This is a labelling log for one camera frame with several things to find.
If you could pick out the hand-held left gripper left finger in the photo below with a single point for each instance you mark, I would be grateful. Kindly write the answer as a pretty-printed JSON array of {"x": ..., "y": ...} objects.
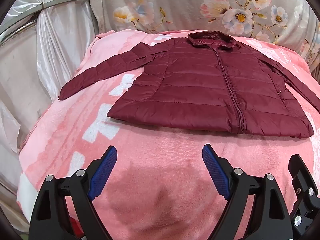
[{"x": 106, "y": 170}]

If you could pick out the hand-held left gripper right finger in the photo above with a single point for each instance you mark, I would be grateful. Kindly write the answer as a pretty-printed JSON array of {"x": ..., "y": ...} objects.
[{"x": 215, "y": 170}]

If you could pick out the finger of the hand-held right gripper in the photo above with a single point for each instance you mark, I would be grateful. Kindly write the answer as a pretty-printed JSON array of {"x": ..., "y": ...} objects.
[{"x": 301, "y": 172}]

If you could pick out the maroon puffer jacket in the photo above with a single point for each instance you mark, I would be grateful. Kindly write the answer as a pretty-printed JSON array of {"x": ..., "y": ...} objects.
[{"x": 195, "y": 85}]

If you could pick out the pink printed blanket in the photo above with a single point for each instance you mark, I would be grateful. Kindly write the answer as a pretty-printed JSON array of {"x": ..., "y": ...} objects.
[{"x": 162, "y": 160}]

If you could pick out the red cloth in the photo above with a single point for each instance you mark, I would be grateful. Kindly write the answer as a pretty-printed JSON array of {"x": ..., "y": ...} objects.
[{"x": 75, "y": 227}]

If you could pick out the white satin curtain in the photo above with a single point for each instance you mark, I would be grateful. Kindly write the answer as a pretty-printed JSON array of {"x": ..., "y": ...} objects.
[{"x": 62, "y": 42}]

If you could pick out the grey floral quilt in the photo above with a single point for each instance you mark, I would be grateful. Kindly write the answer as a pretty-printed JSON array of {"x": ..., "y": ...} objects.
[{"x": 187, "y": 5}]

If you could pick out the curved metal rail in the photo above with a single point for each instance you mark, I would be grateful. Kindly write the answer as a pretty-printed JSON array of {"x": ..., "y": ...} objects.
[{"x": 62, "y": 2}]

